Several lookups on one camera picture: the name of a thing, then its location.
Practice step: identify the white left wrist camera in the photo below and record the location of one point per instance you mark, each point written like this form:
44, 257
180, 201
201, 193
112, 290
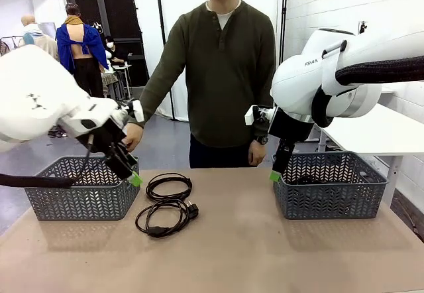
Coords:
138, 110

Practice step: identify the person's right hand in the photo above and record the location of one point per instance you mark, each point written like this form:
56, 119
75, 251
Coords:
134, 137

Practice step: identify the black wristwatch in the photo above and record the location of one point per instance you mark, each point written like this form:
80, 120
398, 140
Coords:
261, 139

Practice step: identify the figure in brown patterned clothes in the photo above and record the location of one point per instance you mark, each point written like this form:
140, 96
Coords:
3, 47

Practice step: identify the white background desk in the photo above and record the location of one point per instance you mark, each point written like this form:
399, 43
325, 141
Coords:
123, 67

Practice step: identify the person's left forearm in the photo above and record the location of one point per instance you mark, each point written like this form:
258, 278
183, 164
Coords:
263, 95

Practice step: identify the person's left hand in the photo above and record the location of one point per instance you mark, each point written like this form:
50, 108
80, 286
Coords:
257, 153

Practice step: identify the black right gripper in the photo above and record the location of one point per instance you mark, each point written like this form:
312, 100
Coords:
288, 125

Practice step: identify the black tripod stand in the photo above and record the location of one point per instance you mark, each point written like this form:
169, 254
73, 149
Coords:
363, 28

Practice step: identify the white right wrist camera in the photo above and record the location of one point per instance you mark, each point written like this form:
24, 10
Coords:
249, 117

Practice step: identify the person in olive sweater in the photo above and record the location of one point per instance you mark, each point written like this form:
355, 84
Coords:
225, 74

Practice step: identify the grey framed screen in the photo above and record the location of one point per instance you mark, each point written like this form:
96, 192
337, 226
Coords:
49, 29

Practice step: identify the black backdrop frame pole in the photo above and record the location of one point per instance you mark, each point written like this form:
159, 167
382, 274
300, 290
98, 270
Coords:
160, 8

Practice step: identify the mannequin in blue shirt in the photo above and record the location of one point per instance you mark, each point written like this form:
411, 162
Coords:
68, 47

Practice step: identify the grey plastic basket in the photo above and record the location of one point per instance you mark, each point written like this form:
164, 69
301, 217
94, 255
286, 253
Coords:
83, 203
331, 203

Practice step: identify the mannequin in beige sweater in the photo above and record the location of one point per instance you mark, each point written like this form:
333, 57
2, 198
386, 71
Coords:
48, 44

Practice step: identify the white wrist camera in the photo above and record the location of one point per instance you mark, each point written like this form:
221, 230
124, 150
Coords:
138, 110
249, 117

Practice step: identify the person's right forearm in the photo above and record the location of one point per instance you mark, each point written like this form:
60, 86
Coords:
155, 100

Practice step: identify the white photo backdrop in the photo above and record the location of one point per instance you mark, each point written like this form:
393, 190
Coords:
149, 41

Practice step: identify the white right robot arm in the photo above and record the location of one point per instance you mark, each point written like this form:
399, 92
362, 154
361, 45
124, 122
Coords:
298, 81

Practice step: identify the white table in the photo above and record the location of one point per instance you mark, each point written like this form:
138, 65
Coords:
381, 130

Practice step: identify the seated person with face mask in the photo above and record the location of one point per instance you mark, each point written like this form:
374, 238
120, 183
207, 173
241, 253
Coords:
117, 56

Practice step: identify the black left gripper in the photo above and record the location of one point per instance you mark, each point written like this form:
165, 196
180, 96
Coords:
106, 139

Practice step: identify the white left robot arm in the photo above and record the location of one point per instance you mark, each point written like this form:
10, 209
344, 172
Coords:
33, 100

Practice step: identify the black partition panel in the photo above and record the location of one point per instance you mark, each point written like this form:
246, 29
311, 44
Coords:
126, 18

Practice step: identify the black light stand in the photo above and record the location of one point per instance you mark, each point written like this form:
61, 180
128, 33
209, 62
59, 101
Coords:
285, 8

